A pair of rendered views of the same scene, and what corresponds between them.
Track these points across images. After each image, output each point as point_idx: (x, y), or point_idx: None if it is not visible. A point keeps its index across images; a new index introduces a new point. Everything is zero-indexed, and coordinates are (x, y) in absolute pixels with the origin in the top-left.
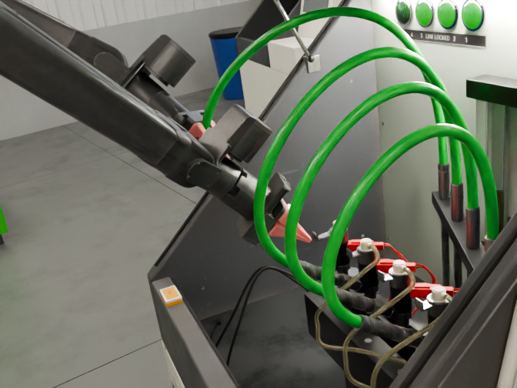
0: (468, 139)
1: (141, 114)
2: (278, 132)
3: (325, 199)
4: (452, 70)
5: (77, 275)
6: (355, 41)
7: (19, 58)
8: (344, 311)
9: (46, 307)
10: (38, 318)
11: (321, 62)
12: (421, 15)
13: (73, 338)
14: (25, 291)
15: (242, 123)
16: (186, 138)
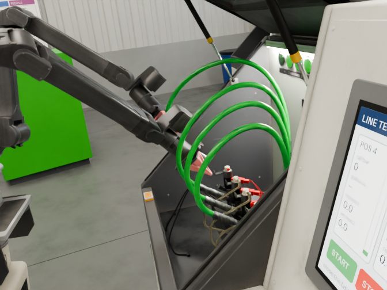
0: (271, 132)
1: (122, 107)
2: (213, 117)
3: (238, 155)
4: (300, 92)
5: (125, 184)
6: (259, 72)
7: (65, 81)
8: (204, 208)
9: (106, 200)
10: (101, 205)
11: (239, 82)
12: (288, 61)
13: (117, 218)
14: (97, 190)
15: (177, 114)
16: (145, 119)
